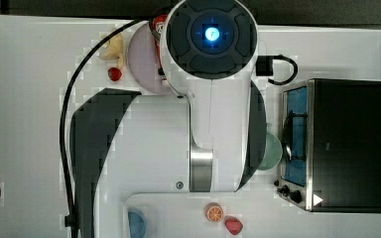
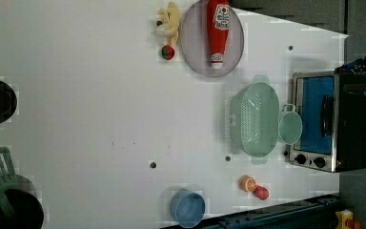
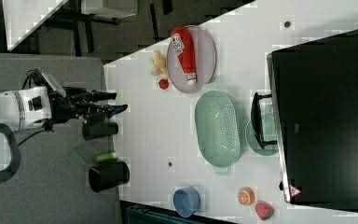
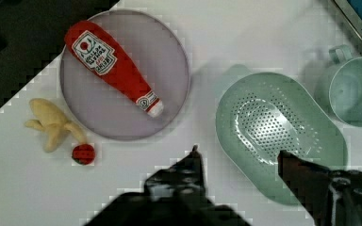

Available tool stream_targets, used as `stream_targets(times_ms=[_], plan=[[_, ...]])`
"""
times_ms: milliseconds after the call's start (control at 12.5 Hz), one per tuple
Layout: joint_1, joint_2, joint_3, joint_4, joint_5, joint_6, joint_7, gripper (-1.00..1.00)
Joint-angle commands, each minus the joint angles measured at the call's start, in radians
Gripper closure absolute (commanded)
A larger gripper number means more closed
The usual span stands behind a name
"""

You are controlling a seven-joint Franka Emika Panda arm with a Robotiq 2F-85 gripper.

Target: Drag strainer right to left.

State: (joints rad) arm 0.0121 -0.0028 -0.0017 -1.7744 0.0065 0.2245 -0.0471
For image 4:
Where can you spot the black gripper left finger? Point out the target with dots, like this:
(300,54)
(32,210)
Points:
(184,176)

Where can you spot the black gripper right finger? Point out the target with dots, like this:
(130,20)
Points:
(331,197)

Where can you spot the green plastic strainer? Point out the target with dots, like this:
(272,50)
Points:
(260,115)

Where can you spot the light green mug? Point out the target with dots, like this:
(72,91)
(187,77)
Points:
(339,89)

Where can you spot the grey round plate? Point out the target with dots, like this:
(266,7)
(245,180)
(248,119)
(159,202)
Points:
(161,60)

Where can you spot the yellow plush banana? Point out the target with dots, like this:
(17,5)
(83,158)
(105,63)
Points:
(51,120)

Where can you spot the red plush ketchup bottle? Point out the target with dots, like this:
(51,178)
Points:
(101,54)

